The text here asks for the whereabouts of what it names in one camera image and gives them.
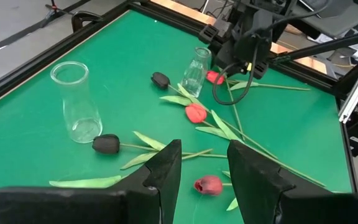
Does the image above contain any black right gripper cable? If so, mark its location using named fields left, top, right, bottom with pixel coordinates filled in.
left=212, top=34, right=259, bottom=106

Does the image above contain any dark red artificial tulip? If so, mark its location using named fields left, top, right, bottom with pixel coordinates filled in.
left=193, top=170, right=239, bottom=212

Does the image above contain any black table clamp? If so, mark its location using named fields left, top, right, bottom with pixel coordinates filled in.
left=71, top=11, right=104, bottom=34

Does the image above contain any grey desk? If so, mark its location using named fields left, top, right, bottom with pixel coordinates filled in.
left=290, top=0, right=358, bottom=40

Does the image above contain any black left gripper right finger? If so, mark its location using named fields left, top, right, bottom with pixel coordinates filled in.
left=227, top=139, right=334, bottom=224

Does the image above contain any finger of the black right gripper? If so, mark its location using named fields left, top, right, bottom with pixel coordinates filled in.
left=228, top=45, right=245, bottom=77
left=216, top=44, right=231, bottom=77

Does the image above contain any slim clear glass carafe vase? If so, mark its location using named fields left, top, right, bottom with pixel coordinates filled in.
left=50, top=60, right=104, bottom=144

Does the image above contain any green table mat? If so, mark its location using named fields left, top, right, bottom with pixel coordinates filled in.
left=0, top=10, right=354, bottom=224

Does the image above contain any bright red artificial tulip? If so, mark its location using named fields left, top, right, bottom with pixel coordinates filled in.
left=185, top=103, right=326, bottom=187
left=206, top=70, right=311, bottom=91

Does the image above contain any ribbed clear glass bell vase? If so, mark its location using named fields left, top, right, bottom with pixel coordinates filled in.
left=180, top=46, right=213, bottom=98

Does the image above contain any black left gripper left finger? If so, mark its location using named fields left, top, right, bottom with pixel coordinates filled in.
left=114, top=139, right=183, bottom=224

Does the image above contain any silver frame bracket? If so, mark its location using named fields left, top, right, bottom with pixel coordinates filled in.
left=338, top=70, right=358, bottom=124

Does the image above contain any black tripod stand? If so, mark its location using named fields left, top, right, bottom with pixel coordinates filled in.
left=44, top=0, right=74, bottom=16

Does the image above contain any black artificial tulip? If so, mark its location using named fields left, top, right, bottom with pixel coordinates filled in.
left=150, top=72, right=278, bottom=159
left=91, top=130, right=229, bottom=170

